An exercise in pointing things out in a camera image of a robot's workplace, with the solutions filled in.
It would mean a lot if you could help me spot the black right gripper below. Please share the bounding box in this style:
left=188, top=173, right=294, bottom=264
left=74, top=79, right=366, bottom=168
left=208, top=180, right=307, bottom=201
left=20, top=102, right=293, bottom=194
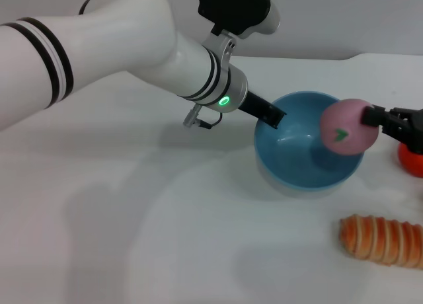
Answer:
left=360, top=104, right=423, bottom=153

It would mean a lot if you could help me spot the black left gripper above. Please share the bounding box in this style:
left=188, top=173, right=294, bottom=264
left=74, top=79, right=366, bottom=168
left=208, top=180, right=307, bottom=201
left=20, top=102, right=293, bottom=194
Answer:
left=237, top=91, right=288, bottom=130

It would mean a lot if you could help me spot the pink toy peach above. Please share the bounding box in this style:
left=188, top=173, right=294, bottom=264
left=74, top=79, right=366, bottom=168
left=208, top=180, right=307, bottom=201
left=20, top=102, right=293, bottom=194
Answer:
left=319, top=98, right=379, bottom=156

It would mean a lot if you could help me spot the blue bowl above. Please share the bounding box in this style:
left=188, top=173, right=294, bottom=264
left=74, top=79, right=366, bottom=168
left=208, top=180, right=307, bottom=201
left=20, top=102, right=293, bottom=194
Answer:
left=253, top=91, right=365, bottom=199

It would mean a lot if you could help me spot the red toy tomato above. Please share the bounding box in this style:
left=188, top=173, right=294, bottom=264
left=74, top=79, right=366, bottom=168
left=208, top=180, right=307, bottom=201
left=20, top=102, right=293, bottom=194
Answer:
left=397, top=141, right=423, bottom=178

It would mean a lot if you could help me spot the orange striped toy bread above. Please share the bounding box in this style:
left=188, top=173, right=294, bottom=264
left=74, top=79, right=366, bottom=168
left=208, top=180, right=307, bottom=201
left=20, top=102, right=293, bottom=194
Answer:
left=339, top=213, right=423, bottom=271

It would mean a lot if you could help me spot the silver wrist connector with cable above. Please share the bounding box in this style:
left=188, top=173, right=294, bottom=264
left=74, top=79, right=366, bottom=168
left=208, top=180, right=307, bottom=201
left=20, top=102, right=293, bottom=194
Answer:
left=183, top=105, right=223, bottom=130

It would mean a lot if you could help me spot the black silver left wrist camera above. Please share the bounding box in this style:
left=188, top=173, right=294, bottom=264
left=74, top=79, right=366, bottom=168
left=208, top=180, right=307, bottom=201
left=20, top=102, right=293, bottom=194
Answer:
left=197, top=0, right=282, bottom=39

